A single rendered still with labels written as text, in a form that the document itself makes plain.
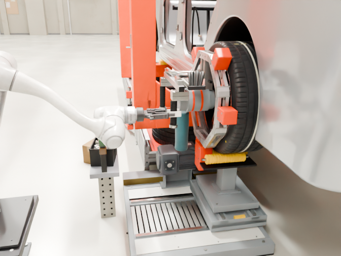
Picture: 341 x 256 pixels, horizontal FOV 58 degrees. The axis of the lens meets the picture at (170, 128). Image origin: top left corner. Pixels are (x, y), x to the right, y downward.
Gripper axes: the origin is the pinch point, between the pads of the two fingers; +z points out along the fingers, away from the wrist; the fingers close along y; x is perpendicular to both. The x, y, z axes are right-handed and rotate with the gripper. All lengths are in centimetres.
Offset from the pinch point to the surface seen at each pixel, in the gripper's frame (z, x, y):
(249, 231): 47, -75, 11
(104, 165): -38, -33, -10
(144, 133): -6, -44, -83
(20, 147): -127, -83, -162
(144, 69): -8, 13, -59
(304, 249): 78, -83, 23
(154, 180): -2, -73, -56
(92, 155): -45, -31, -19
